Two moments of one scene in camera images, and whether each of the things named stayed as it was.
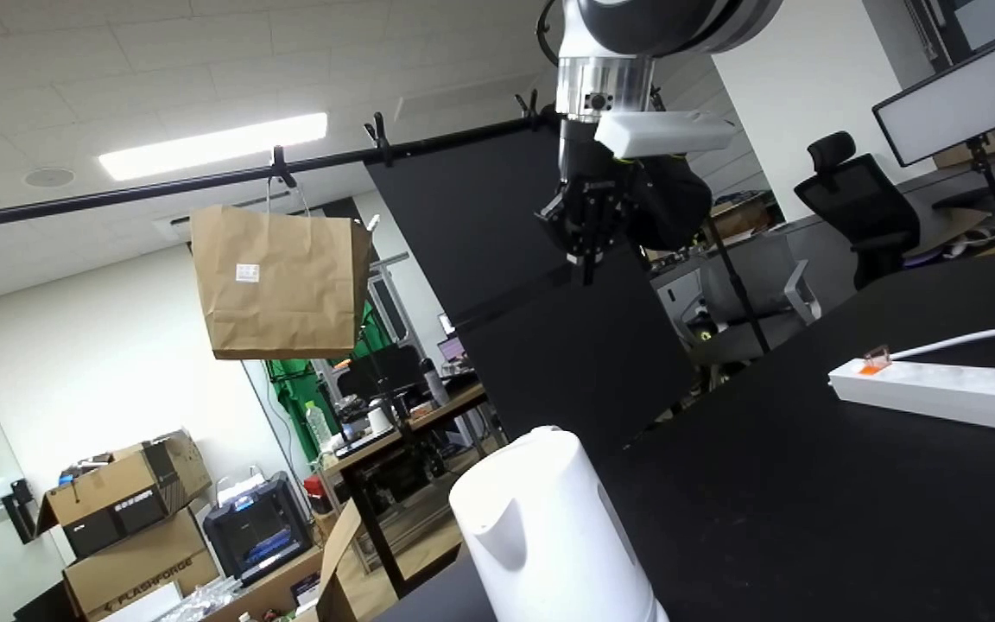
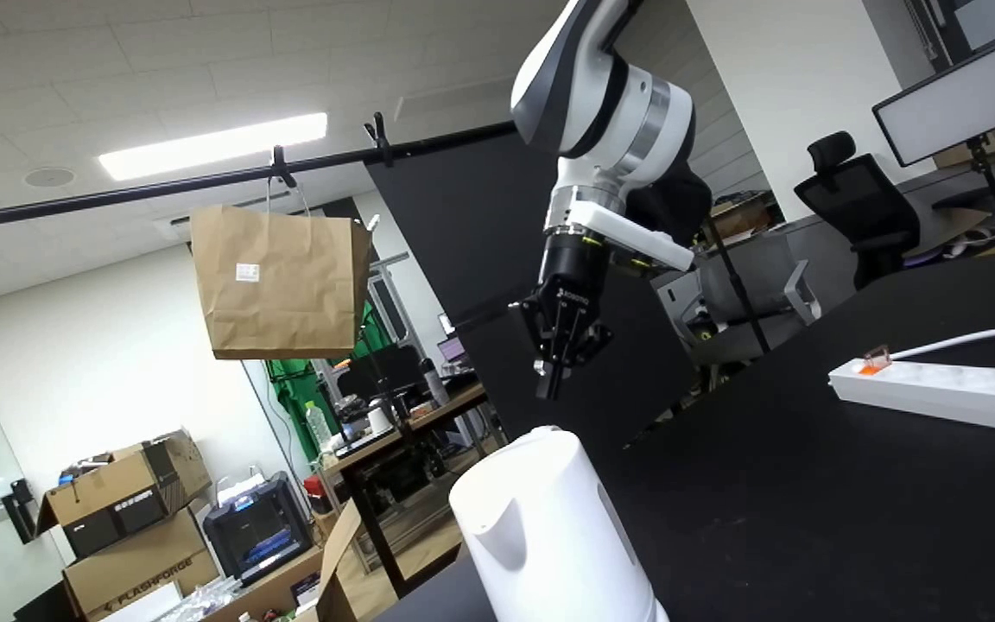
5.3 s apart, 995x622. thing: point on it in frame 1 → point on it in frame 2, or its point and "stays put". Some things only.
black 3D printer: (259, 529) stays put
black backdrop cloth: (547, 346) stays put
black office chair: (863, 205) stays put
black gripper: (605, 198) → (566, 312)
